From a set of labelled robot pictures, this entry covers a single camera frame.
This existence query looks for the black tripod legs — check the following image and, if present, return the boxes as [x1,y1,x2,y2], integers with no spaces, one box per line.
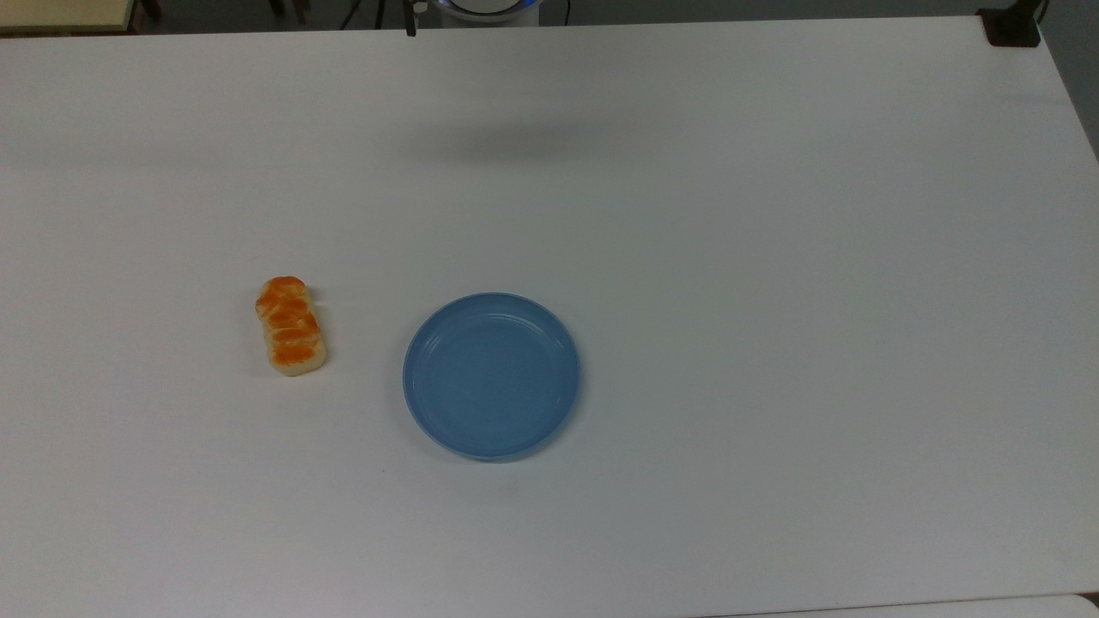
[339,0,385,31]

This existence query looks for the light wooden table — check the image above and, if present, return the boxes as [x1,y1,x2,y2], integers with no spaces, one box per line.
[0,0,140,35]

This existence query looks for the orange glazed bread roll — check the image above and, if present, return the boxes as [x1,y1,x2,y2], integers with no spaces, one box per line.
[254,276,328,379]

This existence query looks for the blue round plastic plate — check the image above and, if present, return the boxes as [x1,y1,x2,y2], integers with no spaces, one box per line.
[402,292,582,462]

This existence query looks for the black camera stand clamp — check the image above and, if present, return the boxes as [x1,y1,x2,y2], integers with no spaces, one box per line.
[977,0,1050,48]

